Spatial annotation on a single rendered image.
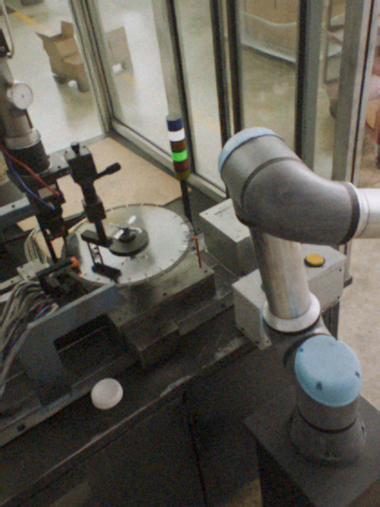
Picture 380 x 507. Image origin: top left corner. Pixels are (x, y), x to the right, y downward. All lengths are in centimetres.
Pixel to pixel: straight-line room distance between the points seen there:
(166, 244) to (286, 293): 45
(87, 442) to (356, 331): 144
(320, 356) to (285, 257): 21
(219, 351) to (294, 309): 36
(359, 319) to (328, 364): 144
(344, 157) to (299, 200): 54
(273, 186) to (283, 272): 26
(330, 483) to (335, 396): 20
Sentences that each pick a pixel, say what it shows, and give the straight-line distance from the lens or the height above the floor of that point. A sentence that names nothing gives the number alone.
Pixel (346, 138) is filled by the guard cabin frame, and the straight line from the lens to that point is 128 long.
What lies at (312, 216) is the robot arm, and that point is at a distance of 77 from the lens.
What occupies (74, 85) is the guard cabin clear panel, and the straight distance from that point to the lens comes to 241.
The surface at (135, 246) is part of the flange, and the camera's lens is 138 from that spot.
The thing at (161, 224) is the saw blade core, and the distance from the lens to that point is 146.
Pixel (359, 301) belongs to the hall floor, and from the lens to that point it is 256.
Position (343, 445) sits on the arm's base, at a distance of 117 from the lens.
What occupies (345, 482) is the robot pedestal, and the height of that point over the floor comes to 75.
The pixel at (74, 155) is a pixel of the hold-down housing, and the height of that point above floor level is 125.
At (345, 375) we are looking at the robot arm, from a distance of 105.
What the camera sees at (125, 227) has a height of 100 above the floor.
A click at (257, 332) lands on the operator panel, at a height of 80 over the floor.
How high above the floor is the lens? 180
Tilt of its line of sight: 39 degrees down
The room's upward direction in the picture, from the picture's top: 9 degrees counter-clockwise
